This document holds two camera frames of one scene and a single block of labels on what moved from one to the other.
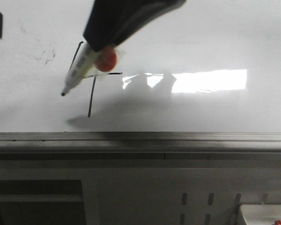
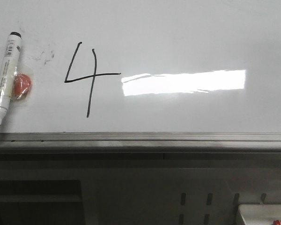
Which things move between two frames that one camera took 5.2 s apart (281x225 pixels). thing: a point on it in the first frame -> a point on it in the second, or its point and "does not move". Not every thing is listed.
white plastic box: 265,214 does not move
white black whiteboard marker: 85,66 -> 6,80
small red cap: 279,222 does not move
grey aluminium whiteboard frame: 140,146 does not move
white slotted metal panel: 179,196 does not move
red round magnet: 106,60 -> 22,85
